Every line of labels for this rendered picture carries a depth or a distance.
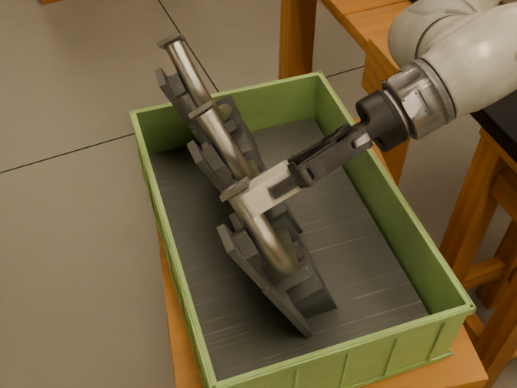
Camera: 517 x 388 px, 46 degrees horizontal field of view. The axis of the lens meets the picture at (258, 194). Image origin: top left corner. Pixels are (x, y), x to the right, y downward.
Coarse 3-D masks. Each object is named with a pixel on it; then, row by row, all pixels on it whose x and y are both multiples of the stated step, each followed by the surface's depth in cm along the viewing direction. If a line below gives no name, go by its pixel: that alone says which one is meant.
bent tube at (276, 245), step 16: (224, 192) 78; (240, 192) 77; (240, 208) 78; (256, 224) 78; (256, 240) 79; (272, 240) 79; (288, 240) 95; (272, 256) 79; (288, 256) 81; (288, 272) 82
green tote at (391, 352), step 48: (240, 96) 127; (288, 96) 131; (336, 96) 125; (144, 144) 115; (384, 192) 111; (432, 288) 102; (192, 336) 97; (384, 336) 88; (432, 336) 95; (240, 384) 84; (288, 384) 90; (336, 384) 97
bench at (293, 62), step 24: (288, 0) 193; (312, 0) 193; (336, 0) 164; (360, 0) 164; (384, 0) 164; (408, 0) 165; (288, 24) 199; (312, 24) 200; (360, 24) 157; (384, 24) 157; (288, 48) 205; (312, 48) 207; (288, 72) 211; (408, 144) 164
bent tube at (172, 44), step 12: (168, 36) 98; (180, 36) 99; (168, 48) 100; (180, 48) 100; (180, 60) 100; (180, 72) 100; (192, 72) 100; (192, 84) 100; (192, 96) 101; (204, 96) 101; (216, 108) 104; (228, 108) 120
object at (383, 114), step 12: (372, 96) 75; (384, 96) 75; (360, 108) 75; (372, 108) 74; (384, 108) 74; (372, 120) 74; (384, 120) 74; (396, 120) 74; (348, 132) 76; (372, 132) 74; (384, 132) 74; (396, 132) 74; (384, 144) 75; (396, 144) 76
